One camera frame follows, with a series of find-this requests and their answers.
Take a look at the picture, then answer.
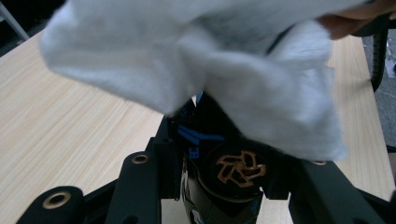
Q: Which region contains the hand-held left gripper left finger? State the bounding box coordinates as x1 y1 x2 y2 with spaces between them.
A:
148 116 183 200

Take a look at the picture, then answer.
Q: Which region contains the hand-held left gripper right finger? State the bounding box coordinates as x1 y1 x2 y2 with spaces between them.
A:
263 159 301 201

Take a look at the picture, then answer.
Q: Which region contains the blue toy car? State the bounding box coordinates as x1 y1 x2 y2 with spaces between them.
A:
166 91 273 224

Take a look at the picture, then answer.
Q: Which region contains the white wet wipe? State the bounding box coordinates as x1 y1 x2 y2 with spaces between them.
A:
40 0 369 161

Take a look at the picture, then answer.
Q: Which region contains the white metal stand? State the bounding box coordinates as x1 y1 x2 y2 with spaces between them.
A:
0 2 31 42

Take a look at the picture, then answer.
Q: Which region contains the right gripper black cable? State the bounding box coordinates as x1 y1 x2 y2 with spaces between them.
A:
369 18 390 93

